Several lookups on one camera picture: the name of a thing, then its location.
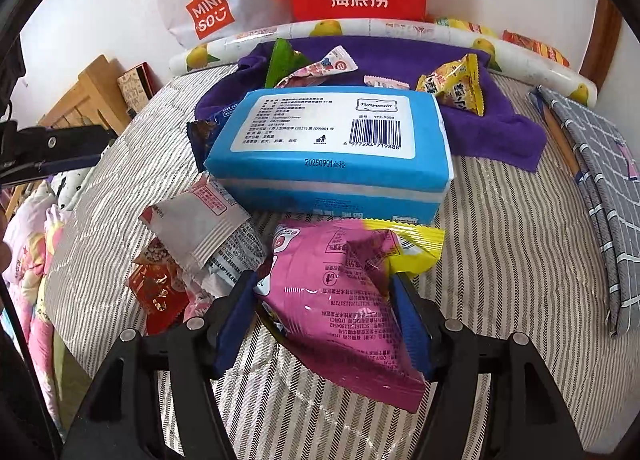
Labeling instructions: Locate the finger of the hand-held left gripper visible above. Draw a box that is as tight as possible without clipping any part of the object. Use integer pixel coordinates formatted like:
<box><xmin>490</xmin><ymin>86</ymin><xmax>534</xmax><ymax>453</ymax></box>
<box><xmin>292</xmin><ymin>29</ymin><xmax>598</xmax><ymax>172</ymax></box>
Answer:
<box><xmin>0</xmin><ymin>123</ymin><xmax>118</xmax><ymax>186</ymax></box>

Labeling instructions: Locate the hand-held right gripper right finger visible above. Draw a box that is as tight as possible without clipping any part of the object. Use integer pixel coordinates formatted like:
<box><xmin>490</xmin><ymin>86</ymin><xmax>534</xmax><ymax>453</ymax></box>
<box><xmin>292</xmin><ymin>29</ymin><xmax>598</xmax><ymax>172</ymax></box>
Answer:
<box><xmin>391</xmin><ymin>274</ymin><xmax>586</xmax><ymax>460</ymax></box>

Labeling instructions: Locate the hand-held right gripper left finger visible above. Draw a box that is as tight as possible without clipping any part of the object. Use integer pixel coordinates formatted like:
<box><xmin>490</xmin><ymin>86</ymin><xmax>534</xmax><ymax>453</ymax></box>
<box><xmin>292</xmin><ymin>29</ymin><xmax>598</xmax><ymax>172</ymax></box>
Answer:
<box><xmin>60</xmin><ymin>271</ymin><xmax>258</xmax><ymax>460</ymax></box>

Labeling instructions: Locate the plain pink snack packet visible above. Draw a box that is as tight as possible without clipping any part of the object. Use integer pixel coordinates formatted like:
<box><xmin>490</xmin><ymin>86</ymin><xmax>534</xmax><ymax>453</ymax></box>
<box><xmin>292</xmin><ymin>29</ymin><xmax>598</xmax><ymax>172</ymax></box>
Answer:
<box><xmin>181</xmin><ymin>280</ymin><xmax>223</xmax><ymax>323</ymax></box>

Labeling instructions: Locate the pink yellow snack bag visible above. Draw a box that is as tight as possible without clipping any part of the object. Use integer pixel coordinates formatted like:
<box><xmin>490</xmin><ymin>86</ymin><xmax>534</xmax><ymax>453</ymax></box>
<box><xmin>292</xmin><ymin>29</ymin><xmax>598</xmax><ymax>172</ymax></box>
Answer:
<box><xmin>252</xmin><ymin>219</ymin><xmax>446</xmax><ymax>413</ymax></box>

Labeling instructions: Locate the grey white snack packet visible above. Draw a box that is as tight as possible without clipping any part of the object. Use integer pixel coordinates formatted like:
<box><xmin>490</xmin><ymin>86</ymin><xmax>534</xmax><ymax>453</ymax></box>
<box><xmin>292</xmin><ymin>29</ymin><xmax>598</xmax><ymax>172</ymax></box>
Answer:
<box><xmin>139</xmin><ymin>175</ymin><xmax>268</xmax><ymax>286</ymax></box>

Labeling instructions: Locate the dark blue snack packet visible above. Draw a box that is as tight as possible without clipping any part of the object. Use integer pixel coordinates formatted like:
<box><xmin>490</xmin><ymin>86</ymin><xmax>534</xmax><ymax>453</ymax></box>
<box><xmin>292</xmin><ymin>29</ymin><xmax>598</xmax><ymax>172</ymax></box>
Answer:
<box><xmin>186</xmin><ymin>105</ymin><xmax>241</xmax><ymax>166</ymax></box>

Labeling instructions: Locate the blue tissue pack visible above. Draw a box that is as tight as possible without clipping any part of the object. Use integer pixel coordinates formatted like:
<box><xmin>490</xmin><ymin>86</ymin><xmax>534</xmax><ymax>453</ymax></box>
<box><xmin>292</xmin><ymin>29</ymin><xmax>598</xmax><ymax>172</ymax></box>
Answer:
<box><xmin>204</xmin><ymin>89</ymin><xmax>455</xmax><ymax>226</ymax></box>

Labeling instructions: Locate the pink checked snack packet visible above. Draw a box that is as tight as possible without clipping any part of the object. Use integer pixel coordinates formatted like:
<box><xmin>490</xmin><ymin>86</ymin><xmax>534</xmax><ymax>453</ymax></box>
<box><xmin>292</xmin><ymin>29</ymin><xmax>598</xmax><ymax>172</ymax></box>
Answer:
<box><xmin>364</xmin><ymin>74</ymin><xmax>411</xmax><ymax>91</ymax></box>

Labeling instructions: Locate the yellow snack packet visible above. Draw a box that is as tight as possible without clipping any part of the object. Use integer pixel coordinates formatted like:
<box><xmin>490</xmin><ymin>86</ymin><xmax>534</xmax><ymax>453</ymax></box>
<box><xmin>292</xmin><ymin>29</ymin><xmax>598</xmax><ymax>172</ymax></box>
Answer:
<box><xmin>416</xmin><ymin>53</ymin><xmax>486</xmax><ymax>116</ymax></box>

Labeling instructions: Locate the green snack packet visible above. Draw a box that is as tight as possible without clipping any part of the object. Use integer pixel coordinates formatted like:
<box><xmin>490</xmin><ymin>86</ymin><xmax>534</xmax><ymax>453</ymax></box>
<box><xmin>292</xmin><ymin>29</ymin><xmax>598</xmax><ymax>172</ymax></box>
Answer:
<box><xmin>264</xmin><ymin>38</ymin><xmax>306</xmax><ymax>88</ymax></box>

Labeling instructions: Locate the white red cartoon snack packet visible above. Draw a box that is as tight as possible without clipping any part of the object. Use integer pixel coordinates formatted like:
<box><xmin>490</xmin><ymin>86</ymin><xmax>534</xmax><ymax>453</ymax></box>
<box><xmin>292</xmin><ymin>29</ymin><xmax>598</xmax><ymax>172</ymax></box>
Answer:
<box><xmin>277</xmin><ymin>46</ymin><xmax>361</xmax><ymax>88</ymax></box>

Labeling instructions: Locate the white dotted pillow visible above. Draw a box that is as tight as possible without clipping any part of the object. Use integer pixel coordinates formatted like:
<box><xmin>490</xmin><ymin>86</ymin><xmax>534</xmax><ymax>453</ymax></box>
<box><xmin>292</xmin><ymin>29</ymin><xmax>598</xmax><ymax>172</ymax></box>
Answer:
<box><xmin>50</xmin><ymin>173</ymin><xmax>96</xmax><ymax>211</ymax></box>

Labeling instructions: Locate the wooden headboard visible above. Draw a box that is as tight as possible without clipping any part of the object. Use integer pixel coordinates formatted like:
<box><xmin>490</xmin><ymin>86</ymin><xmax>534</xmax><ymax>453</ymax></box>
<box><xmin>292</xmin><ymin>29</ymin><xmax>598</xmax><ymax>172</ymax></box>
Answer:
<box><xmin>37</xmin><ymin>54</ymin><xmax>126</xmax><ymax>141</ymax></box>

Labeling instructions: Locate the striped quilt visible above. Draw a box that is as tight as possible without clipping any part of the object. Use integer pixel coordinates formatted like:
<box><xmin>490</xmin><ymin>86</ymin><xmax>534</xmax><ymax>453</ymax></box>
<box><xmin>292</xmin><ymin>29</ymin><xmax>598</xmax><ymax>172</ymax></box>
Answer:
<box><xmin>42</xmin><ymin>68</ymin><xmax>640</xmax><ymax>460</ymax></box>

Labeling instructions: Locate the patterned box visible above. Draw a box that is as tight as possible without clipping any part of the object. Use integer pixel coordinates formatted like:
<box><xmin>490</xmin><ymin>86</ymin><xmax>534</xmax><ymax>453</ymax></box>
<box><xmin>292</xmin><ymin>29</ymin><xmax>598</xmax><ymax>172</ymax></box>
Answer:
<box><xmin>116</xmin><ymin>62</ymin><xmax>161</xmax><ymax>114</ymax></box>

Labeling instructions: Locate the pink printed blanket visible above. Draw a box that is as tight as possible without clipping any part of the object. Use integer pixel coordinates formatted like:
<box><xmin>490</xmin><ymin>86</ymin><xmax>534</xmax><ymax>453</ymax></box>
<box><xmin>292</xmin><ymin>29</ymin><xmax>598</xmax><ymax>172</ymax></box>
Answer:
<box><xmin>2</xmin><ymin>180</ymin><xmax>66</xmax><ymax>356</ymax></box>

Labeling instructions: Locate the lemon print paper roll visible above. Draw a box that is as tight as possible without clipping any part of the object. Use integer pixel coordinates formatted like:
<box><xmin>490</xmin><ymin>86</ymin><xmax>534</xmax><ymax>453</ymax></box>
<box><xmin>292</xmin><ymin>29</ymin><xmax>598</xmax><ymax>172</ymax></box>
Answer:
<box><xmin>168</xmin><ymin>18</ymin><xmax>599</xmax><ymax>108</ymax></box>

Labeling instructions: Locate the purple towel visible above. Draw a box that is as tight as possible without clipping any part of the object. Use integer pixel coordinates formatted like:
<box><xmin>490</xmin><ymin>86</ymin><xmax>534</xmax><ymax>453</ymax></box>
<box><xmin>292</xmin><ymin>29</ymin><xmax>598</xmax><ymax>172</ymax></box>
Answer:
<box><xmin>194</xmin><ymin>35</ymin><xmax>548</xmax><ymax>173</ymax></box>

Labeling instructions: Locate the grey checked folded cloth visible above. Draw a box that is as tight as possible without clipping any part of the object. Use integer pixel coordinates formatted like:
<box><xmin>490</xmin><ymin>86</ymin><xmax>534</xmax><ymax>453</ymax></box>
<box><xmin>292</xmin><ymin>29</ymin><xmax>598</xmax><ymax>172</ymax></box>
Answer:
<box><xmin>529</xmin><ymin>85</ymin><xmax>640</xmax><ymax>338</ymax></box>

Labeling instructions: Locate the brown board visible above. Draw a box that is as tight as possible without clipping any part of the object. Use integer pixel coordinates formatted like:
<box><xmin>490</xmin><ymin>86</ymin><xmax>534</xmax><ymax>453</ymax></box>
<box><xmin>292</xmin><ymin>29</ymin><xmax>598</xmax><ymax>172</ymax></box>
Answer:
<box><xmin>542</xmin><ymin>105</ymin><xmax>583</xmax><ymax>176</ymax></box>

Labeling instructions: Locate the yellow chip bag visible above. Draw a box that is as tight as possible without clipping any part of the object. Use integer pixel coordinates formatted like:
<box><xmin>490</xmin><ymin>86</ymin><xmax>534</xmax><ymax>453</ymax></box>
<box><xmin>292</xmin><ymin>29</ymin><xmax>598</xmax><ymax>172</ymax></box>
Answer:
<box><xmin>432</xmin><ymin>15</ymin><xmax>503</xmax><ymax>38</ymax></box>

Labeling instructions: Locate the orange chip bag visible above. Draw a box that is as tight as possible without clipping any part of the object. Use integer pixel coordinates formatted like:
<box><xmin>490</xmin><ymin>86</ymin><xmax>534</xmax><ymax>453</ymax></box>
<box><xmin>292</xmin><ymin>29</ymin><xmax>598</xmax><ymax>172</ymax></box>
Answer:
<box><xmin>501</xmin><ymin>29</ymin><xmax>571</xmax><ymax>68</ymax></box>

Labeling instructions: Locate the brown wooden door frame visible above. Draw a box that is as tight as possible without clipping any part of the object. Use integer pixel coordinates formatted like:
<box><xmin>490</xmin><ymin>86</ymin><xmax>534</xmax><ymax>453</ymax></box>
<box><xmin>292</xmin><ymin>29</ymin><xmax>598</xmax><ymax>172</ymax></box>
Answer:
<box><xmin>582</xmin><ymin>0</ymin><xmax>623</xmax><ymax>86</ymax></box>

